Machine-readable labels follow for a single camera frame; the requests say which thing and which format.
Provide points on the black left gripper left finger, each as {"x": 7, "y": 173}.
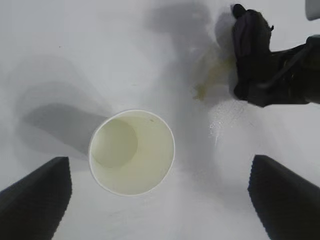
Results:
{"x": 32, "y": 200}

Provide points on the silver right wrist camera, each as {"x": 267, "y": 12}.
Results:
{"x": 313, "y": 8}

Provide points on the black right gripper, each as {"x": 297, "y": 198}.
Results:
{"x": 302, "y": 82}

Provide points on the white paper cup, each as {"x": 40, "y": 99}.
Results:
{"x": 132, "y": 155}

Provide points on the black purple cloth rag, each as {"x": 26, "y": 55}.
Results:
{"x": 250, "y": 42}

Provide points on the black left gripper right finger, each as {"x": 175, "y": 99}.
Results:
{"x": 287, "y": 200}

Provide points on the brown liquid spill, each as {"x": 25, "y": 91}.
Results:
{"x": 212, "y": 75}

